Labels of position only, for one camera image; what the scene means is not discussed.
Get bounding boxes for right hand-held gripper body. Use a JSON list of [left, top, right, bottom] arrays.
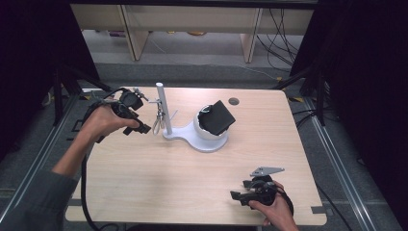
[[242, 167, 286, 206]]

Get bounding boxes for white eggshell-shaped bowl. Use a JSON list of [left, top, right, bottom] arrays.
[[192, 104, 230, 141]]

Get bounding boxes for beige wooden desk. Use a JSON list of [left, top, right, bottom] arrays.
[[69, 3, 316, 64]]

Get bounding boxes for white stand with hook post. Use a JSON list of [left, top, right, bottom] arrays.
[[147, 82, 230, 153]]

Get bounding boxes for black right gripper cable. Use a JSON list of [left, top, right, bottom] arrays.
[[275, 187, 294, 217]]

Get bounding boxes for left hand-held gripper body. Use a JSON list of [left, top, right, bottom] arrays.
[[112, 87, 150, 129]]

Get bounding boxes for black metal stand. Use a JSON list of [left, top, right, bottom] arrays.
[[272, 65, 326, 127], [52, 64, 116, 126]]

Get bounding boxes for aluminium floor rail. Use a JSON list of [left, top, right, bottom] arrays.
[[0, 94, 80, 222], [302, 95, 383, 231]]

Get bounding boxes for silver keys with carabiner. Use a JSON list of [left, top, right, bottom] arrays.
[[147, 99, 166, 136]]

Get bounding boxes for black square pad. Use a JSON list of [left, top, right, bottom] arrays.
[[198, 99, 237, 137]]

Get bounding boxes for bundle of black cables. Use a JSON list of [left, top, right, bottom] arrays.
[[256, 8, 306, 73]]

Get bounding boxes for person's left hand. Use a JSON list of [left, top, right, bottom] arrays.
[[80, 103, 140, 142]]

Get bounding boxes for person's right hand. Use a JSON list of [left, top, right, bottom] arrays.
[[248, 181, 299, 231]]

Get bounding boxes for black floor cable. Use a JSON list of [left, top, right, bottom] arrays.
[[316, 182, 354, 231]]

